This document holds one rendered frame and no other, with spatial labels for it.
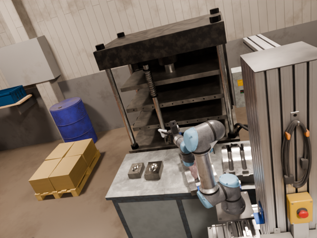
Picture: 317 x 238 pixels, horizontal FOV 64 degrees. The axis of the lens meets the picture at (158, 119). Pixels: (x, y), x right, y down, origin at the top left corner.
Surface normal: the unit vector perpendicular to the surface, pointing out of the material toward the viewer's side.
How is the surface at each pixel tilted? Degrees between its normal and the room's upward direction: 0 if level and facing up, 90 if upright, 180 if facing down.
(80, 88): 90
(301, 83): 90
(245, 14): 90
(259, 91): 90
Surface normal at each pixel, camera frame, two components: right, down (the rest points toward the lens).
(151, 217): -0.18, 0.47
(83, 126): 0.79, 0.07
